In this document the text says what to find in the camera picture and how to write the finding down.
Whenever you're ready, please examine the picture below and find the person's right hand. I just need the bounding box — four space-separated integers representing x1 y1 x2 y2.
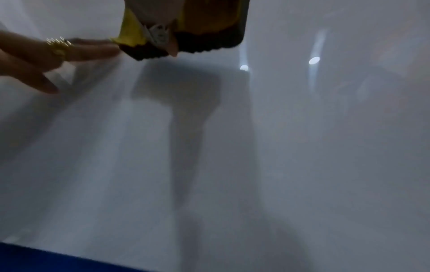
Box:
124 0 185 58

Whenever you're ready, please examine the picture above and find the person's left hand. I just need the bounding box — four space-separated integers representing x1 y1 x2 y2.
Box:
0 29 123 95

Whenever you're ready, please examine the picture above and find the yellow and black whiteboard eraser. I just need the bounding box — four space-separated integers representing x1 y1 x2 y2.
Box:
110 0 251 62

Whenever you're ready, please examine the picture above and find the large scribbled whiteboard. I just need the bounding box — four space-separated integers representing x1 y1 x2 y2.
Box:
0 0 430 272

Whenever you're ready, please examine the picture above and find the ornate silver thumb ring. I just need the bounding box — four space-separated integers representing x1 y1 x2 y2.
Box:
142 23 172 49

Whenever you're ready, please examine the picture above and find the gold stacked ring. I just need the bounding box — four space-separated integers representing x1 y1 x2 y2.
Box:
45 36 74 56

